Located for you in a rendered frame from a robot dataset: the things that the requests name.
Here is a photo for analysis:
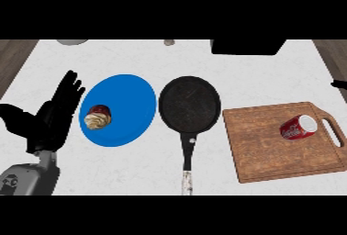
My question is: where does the black box appliance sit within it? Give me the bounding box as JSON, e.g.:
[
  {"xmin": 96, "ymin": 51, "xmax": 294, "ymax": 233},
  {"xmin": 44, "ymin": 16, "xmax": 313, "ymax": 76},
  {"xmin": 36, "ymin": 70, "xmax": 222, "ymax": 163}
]
[{"xmin": 208, "ymin": 39, "xmax": 288, "ymax": 56}]

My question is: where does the brown wooden cutting board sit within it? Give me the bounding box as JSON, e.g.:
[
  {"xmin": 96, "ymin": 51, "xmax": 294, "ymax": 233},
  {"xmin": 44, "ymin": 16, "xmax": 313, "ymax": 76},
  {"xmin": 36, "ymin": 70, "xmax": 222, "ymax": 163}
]
[{"xmin": 222, "ymin": 101, "xmax": 347, "ymax": 185}]

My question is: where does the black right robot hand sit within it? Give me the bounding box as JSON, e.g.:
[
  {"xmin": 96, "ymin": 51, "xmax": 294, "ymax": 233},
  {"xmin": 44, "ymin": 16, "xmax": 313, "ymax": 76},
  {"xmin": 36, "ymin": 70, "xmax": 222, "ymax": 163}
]
[{"xmin": 329, "ymin": 79, "xmax": 347, "ymax": 91}]

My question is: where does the blue oval plate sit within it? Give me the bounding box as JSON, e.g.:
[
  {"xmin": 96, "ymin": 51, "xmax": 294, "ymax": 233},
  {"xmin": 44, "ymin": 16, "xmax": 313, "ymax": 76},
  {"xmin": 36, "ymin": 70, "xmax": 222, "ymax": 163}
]
[{"xmin": 78, "ymin": 73, "xmax": 158, "ymax": 148}]

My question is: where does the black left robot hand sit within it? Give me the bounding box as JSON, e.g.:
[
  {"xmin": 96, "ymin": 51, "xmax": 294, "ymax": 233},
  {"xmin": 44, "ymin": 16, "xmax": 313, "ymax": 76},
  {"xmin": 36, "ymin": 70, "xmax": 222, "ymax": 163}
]
[{"xmin": 0, "ymin": 70, "xmax": 87, "ymax": 155}]

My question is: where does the red-wrapped cream cupcake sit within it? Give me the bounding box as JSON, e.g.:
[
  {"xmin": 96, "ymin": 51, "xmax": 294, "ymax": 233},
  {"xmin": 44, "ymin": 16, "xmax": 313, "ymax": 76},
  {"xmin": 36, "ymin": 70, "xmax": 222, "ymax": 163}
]
[{"xmin": 83, "ymin": 104, "xmax": 112, "ymax": 131}]

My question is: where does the red soda can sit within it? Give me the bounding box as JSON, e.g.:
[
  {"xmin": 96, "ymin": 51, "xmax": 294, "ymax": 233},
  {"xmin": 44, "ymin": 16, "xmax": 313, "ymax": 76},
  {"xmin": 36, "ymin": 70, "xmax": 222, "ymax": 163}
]
[{"xmin": 278, "ymin": 114, "xmax": 321, "ymax": 141}]

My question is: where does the pale grey round object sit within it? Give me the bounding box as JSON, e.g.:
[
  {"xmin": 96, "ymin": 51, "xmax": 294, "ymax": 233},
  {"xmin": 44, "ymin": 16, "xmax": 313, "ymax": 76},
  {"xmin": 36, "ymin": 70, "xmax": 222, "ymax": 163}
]
[{"xmin": 56, "ymin": 39, "xmax": 90, "ymax": 47}]

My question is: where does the black frying pan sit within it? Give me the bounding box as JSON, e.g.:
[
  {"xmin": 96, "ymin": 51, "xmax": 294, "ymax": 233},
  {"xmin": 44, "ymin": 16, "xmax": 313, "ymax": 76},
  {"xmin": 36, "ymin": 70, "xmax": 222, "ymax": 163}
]
[{"xmin": 157, "ymin": 75, "xmax": 223, "ymax": 196}]

